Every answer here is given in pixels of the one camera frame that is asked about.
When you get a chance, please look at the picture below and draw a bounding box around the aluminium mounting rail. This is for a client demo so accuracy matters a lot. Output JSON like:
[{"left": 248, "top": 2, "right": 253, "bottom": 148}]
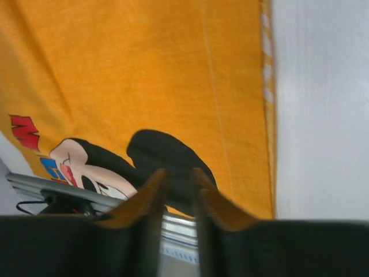
[{"left": 5, "top": 172, "right": 199, "bottom": 254}]

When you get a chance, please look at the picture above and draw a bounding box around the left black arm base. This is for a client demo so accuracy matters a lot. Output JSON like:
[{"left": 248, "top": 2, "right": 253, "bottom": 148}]
[{"left": 16, "top": 189, "right": 97, "bottom": 216}]

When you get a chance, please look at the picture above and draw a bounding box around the perforated grey cable duct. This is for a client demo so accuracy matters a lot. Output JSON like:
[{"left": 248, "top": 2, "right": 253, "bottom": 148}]
[{"left": 160, "top": 241, "right": 199, "bottom": 265}]

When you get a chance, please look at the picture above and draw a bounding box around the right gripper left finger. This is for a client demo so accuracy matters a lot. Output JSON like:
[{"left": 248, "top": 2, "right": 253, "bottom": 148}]
[{"left": 95, "top": 169, "right": 167, "bottom": 276}]

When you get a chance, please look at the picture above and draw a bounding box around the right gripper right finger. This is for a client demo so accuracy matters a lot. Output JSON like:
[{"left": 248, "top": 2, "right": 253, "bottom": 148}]
[{"left": 192, "top": 169, "right": 259, "bottom": 276}]

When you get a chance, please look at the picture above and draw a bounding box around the orange cartoon mouse towel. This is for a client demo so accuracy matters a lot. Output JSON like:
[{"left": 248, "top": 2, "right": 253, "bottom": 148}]
[{"left": 1, "top": 1, "right": 274, "bottom": 219}]

